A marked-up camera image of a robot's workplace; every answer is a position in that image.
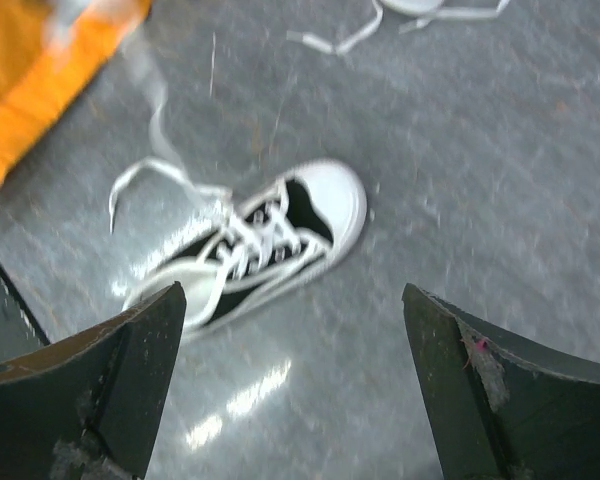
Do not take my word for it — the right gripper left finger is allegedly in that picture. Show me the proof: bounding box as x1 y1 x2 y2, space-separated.
0 283 186 479

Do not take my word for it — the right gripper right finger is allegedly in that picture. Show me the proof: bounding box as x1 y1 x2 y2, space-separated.
402 284 600 479

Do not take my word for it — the black white sneaker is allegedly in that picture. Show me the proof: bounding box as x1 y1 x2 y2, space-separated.
108 157 367 338
285 0 511 56

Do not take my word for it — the orange cartoon mouse cloth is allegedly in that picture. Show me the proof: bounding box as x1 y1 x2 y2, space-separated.
0 1 152 188

